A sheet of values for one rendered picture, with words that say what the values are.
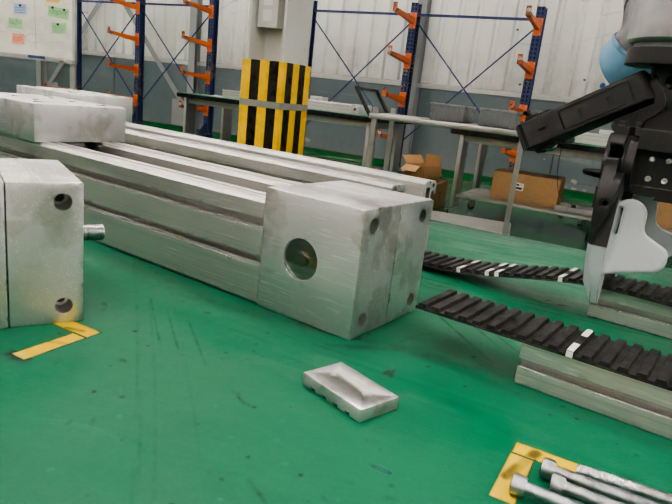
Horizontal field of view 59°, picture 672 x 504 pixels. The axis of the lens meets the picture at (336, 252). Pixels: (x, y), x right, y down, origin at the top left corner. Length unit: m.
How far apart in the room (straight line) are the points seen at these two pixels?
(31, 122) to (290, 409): 0.47
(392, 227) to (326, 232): 0.05
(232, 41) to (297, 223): 10.01
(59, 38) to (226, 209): 5.66
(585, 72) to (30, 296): 7.89
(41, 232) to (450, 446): 0.28
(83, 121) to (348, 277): 0.41
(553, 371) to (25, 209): 0.35
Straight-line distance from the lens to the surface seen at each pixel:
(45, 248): 0.42
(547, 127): 0.56
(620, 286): 0.57
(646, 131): 0.54
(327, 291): 0.43
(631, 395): 0.39
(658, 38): 0.54
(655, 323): 0.58
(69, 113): 0.72
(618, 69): 0.70
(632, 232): 0.54
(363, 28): 9.13
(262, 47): 4.05
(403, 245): 0.46
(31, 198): 0.42
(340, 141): 9.18
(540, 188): 5.38
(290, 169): 0.69
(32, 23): 6.28
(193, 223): 0.52
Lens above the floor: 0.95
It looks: 15 degrees down
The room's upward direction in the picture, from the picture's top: 6 degrees clockwise
